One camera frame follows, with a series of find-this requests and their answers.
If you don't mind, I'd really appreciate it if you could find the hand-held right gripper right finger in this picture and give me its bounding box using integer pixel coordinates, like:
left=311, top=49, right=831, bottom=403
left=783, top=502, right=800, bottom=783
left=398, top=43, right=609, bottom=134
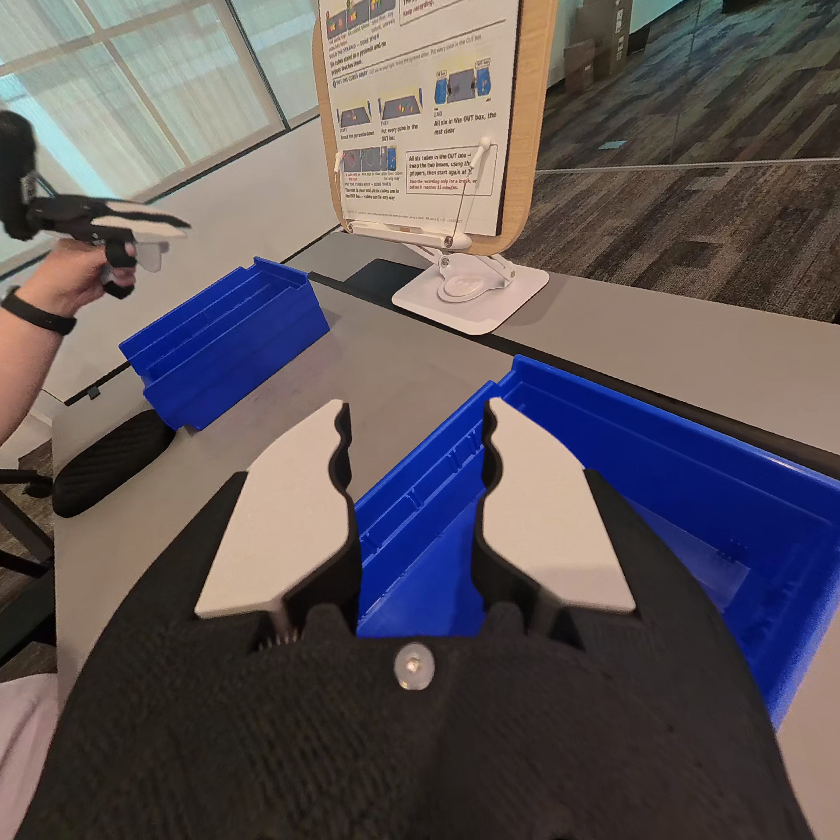
left=471, top=397, right=637, bottom=641

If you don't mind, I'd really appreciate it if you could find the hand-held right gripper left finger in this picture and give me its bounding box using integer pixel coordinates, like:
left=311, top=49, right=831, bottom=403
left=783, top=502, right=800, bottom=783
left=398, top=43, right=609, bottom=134
left=195, top=399, right=364, bottom=641

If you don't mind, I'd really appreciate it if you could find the blue plastic bin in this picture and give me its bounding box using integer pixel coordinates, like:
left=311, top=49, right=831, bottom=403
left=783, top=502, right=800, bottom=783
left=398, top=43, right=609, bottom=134
left=354, top=354, right=840, bottom=731
left=119, top=256, right=330, bottom=432

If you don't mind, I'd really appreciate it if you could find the person's left hand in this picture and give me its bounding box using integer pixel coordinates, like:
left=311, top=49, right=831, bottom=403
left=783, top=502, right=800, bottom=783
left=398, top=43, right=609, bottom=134
left=21, top=240, right=137, bottom=317

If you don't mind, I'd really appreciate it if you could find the large grid window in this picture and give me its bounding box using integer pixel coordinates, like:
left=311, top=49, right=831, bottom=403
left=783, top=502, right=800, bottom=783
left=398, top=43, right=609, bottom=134
left=0, top=0, right=322, bottom=277

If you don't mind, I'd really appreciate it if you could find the black wristband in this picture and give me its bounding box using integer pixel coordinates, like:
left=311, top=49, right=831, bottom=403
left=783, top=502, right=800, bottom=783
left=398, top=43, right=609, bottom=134
left=0, top=285, right=78, bottom=337

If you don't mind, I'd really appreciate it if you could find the black oval pad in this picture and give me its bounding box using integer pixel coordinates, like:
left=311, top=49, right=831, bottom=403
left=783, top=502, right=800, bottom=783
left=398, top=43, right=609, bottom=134
left=52, top=410, right=177, bottom=519

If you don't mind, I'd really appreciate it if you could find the grey desk leg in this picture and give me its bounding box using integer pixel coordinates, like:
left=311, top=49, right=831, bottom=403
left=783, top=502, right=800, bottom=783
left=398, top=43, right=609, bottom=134
left=0, top=469, right=56, bottom=578

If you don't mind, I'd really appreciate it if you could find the dark desk foot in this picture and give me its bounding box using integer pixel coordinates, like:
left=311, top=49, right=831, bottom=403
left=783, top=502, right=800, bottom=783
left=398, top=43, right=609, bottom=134
left=0, top=571, right=56, bottom=665

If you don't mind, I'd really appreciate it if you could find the instruction sheet on stand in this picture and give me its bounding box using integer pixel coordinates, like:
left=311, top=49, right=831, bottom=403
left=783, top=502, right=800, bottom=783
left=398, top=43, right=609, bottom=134
left=312, top=0, right=559, bottom=257

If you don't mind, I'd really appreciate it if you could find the small cardboard box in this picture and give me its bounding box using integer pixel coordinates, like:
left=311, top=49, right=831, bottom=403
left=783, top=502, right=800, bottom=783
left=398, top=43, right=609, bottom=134
left=563, top=41, right=595, bottom=93

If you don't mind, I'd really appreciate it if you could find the tall cardboard box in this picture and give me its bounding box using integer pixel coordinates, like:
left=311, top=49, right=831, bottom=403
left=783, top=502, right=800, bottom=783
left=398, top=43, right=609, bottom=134
left=577, top=0, right=634, bottom=81

